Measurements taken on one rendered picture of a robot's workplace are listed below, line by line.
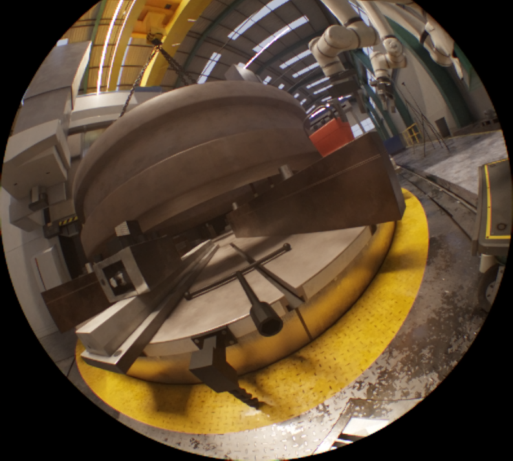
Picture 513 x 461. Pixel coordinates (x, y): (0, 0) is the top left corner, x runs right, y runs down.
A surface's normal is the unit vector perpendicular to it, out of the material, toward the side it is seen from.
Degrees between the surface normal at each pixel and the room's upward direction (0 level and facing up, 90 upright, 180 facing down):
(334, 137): 97
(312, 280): 90
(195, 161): 90
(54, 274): 90
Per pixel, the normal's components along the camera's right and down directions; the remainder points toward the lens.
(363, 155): -0.81, 0.37
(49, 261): 0.66, -0.32
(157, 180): 0.15, -0.08
